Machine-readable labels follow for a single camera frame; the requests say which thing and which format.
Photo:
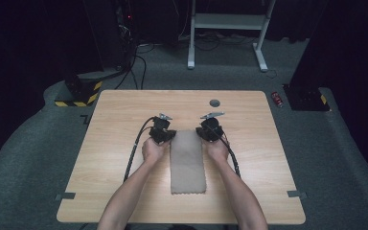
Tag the red can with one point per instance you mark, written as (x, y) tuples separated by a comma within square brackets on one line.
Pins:
[(277, 99)]

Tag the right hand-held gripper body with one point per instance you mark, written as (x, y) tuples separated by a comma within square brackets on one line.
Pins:
[(213, 129)]

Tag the black yellow striped stand base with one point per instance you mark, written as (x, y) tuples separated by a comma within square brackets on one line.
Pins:
[(83, 92)]

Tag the person's left hand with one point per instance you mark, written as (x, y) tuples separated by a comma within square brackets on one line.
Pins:
[(153, 151)]

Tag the black stand base yellow mark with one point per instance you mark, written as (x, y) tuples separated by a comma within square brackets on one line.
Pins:
[(305, 99)]

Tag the person's right hand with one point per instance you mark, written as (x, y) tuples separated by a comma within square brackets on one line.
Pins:
[(217, 150)]

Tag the dark equipment rack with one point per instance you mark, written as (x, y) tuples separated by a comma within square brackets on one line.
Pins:
[(126, 32)]

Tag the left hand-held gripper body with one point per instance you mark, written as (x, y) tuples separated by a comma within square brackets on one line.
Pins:
[(158, 131)]

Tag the grey tape strip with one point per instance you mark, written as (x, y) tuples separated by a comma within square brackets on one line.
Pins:
[(65, 195), (296, 194)]

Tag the grey table grommet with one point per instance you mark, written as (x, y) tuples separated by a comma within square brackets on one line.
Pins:
[(214, 103)]

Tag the white metal stand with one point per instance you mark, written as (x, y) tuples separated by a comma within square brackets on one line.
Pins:
[(230, 21)]

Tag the beige cloth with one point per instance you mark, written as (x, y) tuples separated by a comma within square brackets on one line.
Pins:
[(188, 163)]

